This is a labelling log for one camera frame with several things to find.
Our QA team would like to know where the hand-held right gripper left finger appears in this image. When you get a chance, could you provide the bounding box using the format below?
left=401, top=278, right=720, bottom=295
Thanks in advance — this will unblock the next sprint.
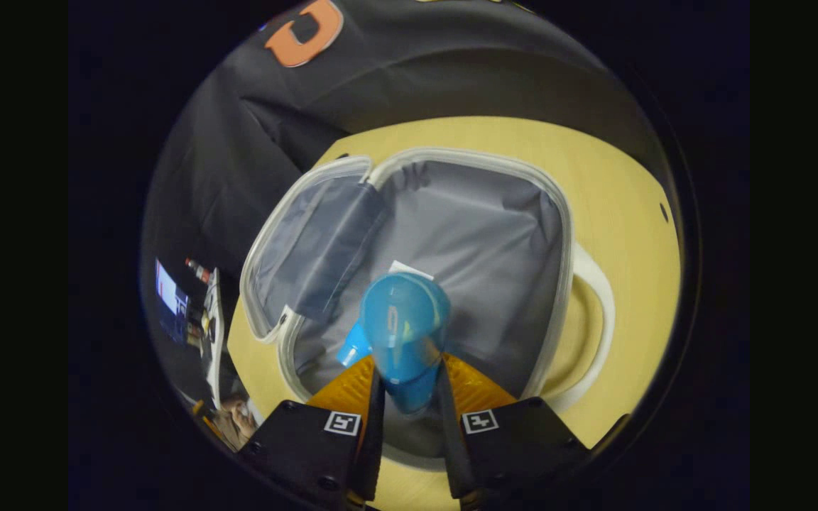
left=237, top=353, right=387, bottom=511

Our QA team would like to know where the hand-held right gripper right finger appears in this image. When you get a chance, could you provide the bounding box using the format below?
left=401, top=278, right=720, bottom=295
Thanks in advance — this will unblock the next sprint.
left=437, top=351, right=592, bottom=511

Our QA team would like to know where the blue cosmetic bottle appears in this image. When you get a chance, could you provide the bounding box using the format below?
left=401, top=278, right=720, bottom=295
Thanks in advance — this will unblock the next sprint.
left=337, top=319, right=374, bottom=368
left=359, top=272, right=452, bottom=416

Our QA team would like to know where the white suitcase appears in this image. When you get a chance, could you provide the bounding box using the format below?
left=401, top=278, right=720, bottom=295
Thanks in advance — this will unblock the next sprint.
left=240, top=147, right=616, bottom=471

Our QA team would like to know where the white background stand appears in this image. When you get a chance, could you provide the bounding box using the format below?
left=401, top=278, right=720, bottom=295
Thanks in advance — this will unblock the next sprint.
left=202, top=268, right=227, bottom=412

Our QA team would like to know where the computer monitor screen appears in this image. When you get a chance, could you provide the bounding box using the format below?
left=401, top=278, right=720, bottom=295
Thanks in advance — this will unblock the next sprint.
left=154, top=258, right=191, bottom=345

